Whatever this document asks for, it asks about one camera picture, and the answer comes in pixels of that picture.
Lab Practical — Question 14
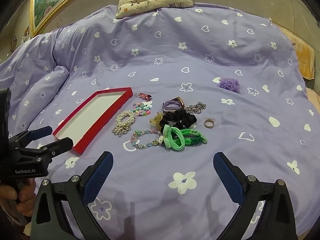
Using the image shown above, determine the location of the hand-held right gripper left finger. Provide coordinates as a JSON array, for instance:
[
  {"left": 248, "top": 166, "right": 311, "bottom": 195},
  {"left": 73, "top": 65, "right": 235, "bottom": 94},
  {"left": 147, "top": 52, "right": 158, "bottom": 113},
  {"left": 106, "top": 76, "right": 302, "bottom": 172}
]
[{"left": 30, "top": 151, "right": 114, "bottom": 240}]

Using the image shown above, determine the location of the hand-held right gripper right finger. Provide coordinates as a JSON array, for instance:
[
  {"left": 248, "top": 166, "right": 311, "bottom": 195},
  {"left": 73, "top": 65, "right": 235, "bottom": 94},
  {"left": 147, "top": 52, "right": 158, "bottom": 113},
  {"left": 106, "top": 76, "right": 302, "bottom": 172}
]
[{"left": 213, "top": 151, "right": 299, "bottom": 240}]

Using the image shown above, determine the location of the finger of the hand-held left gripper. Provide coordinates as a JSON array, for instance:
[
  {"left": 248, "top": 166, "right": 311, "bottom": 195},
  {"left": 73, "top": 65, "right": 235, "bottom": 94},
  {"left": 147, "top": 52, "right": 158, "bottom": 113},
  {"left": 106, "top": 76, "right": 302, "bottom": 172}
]
[
  {"left": 9, "top": 126, "right": 53, "bottom": 143},
  {"left": 15, "top": 137, "right": 74, "bottom": 161}
]

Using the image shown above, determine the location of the red shallow cardboard box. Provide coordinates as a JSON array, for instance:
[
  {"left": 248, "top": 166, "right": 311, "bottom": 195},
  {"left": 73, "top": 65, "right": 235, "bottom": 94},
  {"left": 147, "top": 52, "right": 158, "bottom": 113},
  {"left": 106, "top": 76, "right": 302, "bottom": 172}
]
[{"left": 52, "top": 87, "right": 133, "bottom": 155}]

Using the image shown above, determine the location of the green braided hair tie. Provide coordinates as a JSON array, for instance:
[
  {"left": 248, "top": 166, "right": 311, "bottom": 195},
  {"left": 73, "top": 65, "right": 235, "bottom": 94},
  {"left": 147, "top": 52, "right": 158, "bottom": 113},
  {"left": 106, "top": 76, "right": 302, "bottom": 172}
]
[{"left": 179, "top": 129, "right": 208, "bottom": 146}]

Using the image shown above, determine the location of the pastel glass bead bracelet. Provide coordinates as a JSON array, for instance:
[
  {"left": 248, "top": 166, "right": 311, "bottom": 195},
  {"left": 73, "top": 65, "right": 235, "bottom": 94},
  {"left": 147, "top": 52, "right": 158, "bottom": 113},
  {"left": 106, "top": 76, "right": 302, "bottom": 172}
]
[{"left": 130, "top": 129, "right": 163, "bottom": 149}]

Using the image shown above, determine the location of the light green hair tie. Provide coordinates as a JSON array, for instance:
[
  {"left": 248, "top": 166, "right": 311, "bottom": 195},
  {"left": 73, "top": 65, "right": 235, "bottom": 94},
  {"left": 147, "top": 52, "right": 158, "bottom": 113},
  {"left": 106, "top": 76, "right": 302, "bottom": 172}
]
[{"left": 159, "top": 126, "right": 185, "bottom": 152}]

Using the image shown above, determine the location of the black scrunchie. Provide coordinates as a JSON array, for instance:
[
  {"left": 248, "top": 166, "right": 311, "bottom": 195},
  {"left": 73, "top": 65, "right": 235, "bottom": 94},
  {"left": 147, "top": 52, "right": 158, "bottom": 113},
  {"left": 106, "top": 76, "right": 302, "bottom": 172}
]
[{"left": 160, "top": 110, "right": 198, "bottom": 128}]

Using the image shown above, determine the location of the amber hair claw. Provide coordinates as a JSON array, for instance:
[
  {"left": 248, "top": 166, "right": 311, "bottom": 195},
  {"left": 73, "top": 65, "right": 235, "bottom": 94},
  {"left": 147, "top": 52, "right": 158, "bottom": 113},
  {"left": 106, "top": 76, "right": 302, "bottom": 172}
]
[{"left": 149, "top": 112, "right": 164, "bottom": 127}]

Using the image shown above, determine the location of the colourful bead bracelet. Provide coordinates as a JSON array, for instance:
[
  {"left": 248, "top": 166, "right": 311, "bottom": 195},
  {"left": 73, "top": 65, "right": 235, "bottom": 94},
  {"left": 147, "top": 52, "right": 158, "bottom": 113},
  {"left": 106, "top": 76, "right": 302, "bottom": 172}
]
[{"left": 132, "top": 101, "right": 153, "bottom": 117}]

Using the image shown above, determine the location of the person's left hand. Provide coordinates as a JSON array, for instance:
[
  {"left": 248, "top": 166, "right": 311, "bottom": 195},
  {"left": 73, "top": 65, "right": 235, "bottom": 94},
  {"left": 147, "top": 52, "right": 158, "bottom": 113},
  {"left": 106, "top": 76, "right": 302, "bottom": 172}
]
[{"left": 0, "top": 179, "right": 37, "bottom": 220}]

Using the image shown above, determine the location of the peach cloth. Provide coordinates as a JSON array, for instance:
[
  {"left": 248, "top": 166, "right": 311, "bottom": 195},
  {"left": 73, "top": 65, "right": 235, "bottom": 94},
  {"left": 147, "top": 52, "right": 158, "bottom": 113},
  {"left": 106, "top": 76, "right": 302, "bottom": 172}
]
[{"left": 306, "top": 89, "right": 320, "bottom": 110}]

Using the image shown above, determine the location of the gold framed painting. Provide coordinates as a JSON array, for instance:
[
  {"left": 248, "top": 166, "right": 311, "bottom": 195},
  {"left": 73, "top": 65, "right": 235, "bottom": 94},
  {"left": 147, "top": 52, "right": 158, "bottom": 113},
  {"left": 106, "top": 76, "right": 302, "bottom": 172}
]
[{"left": 30, "top": 0, "right": 100, "bottom": 37}]

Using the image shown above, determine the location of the purple flower printed duvet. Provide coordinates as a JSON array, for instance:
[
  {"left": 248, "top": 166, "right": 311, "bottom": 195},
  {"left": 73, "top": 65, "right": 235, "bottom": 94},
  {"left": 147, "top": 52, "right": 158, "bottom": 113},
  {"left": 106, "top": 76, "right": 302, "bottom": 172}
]
[{"left": 0, "top": 2, "right": 315, "bottom": 240}]

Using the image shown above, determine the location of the orange towel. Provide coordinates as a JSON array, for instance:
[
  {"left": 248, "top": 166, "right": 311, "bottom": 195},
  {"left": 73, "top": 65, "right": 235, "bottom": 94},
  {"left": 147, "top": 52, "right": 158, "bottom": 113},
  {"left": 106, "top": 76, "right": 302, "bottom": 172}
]
[{"left": 280, "top": 27, "right": 315, "bottom": 80}]

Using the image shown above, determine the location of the white pearl bracelet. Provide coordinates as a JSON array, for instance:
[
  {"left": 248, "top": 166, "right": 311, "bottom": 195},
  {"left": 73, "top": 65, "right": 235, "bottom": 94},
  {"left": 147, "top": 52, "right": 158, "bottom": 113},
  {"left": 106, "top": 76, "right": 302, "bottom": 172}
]
[{"left": 112, "top": 110, "right": 135, "bottom": 137}]

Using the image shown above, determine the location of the silver chain necklace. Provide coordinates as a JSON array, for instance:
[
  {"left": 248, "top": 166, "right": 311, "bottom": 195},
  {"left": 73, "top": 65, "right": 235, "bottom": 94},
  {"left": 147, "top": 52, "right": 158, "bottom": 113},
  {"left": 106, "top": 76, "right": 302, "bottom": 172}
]
[{"left": 185, "top": 102, "right": 207, "bottom": 114}]

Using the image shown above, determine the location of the purple flower hair tie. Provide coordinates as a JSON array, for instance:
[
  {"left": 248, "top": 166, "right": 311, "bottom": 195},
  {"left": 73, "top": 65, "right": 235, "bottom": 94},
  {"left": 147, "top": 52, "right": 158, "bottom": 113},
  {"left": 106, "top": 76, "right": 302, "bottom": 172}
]
[{"left": 218, "top": 77, "right": 241, "bottom": 92}]

